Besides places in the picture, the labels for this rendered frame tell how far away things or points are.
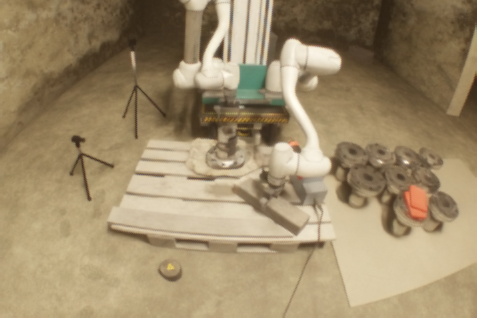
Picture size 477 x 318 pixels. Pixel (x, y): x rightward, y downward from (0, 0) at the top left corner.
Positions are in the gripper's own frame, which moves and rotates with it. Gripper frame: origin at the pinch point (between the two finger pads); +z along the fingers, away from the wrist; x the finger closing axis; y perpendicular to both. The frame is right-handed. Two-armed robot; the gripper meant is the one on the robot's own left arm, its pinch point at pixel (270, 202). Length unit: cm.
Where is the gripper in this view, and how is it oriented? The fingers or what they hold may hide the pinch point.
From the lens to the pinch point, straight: 135.5
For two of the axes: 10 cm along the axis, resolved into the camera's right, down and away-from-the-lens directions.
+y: 7.3, 4.3, -5.3
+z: -0.7, 8.2, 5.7
